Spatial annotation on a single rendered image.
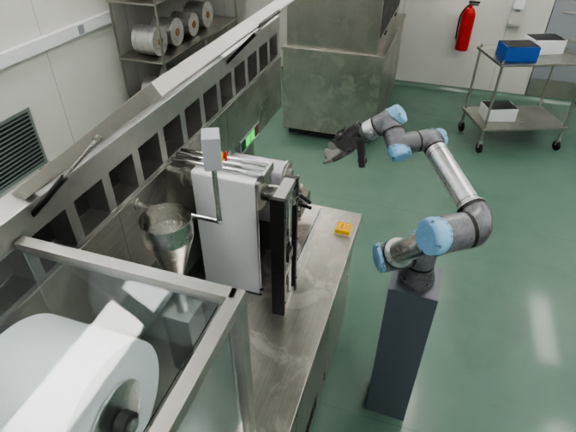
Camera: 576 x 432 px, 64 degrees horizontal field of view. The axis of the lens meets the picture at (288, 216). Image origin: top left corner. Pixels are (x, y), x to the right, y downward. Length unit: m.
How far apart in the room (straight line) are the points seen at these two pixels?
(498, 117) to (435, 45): 1.59
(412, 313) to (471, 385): 0.95
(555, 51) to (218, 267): 4.07
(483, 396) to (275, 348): 1.47
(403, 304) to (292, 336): 0.51
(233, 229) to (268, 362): 0.49
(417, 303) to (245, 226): 0.79
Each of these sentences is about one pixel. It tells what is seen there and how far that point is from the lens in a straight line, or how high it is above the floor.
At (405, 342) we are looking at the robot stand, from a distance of 2.19.
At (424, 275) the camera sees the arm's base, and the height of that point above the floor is 0.97.
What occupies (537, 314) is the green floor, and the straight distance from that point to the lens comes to 3.43.
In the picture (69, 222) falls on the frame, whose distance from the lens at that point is 1.35.
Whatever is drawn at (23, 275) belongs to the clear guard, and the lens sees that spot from 1.14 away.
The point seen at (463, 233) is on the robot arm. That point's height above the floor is 1.42.
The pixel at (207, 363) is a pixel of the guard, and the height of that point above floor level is 1.60.
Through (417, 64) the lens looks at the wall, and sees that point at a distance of 6.39.
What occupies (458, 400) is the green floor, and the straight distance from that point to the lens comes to 2.83.
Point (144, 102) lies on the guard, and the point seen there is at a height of 1.95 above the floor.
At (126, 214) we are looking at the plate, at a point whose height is 1.41.
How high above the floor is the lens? 2.28
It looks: 37 degrees down
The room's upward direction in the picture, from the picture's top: straight up
